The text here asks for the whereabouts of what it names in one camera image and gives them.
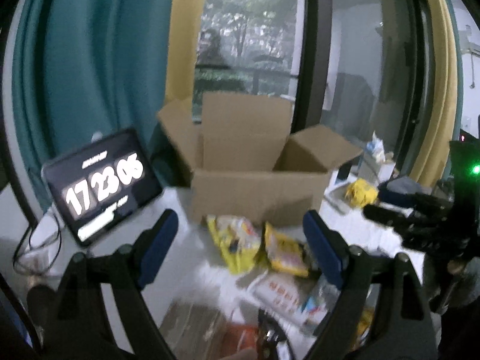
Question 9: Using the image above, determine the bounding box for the yellow black snack bag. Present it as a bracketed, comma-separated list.
[264, 222, 312, 278]

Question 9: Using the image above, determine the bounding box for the white red text snack pack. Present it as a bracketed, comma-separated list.
[247, 271, 326, 329]

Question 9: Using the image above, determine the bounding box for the yellow chips bag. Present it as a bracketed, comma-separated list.
[206, 215, 262, 275]

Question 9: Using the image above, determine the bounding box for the clear bag of biscuits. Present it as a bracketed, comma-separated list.
[159, 299, 232, 360]

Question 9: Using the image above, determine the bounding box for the orange snack bag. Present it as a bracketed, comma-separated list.
[220, 323, 259, 357]

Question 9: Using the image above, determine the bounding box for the small blue snack packet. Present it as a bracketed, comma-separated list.
[301, 274, 340, 336]

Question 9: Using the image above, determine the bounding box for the grey cloth pouch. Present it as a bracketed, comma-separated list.
[386, 175, 432, 195]

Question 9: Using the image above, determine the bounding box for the yellow right curtain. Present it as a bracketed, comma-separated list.
[410, 0, 458, 187]

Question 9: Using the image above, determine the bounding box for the yellow curtain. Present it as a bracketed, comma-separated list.
[410, 0, 458, 187]
[165, 0, 205, 107]

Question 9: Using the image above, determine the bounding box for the tablet showing clock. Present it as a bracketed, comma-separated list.
[41, 127, 163, 248]

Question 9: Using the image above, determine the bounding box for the brown cardboard box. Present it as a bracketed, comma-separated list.
[157, 92, 361, 227]

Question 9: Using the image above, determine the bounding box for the yellow left curtain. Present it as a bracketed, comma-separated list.
[165, 0, 205, 107]

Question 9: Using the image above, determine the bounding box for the black tablet cable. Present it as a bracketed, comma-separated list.
[11, 209, 63, 278]

